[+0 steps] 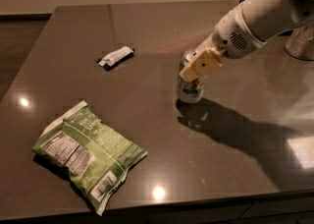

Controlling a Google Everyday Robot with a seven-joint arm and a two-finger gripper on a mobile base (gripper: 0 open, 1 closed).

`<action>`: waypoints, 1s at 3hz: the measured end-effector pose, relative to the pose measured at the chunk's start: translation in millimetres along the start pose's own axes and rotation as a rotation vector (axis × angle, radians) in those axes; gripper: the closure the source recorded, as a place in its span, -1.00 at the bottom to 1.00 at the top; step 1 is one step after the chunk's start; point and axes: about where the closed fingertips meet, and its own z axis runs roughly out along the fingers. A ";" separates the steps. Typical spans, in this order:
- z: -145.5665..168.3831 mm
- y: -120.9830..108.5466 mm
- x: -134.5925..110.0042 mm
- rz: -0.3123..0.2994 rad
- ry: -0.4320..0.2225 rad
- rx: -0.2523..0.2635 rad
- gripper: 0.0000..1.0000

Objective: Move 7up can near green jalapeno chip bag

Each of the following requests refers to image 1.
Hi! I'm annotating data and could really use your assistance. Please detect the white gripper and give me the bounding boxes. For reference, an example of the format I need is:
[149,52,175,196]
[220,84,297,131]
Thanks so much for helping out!
[180,5,266,83]

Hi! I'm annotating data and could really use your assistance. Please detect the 7up soda can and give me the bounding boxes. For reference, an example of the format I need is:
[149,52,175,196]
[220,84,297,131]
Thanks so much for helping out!
[177,49,207,103]

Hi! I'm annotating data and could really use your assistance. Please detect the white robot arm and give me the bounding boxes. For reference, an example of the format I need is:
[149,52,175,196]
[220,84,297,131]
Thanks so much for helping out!
[180,0,314,82]

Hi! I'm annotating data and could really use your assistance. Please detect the green jalapeno chip bag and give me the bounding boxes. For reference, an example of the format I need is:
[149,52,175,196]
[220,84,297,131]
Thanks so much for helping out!
[32,101,147,215]

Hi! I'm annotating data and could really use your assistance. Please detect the white and black snack bar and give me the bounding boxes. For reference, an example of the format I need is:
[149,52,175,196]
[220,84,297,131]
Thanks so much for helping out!
[97,46,134,71]

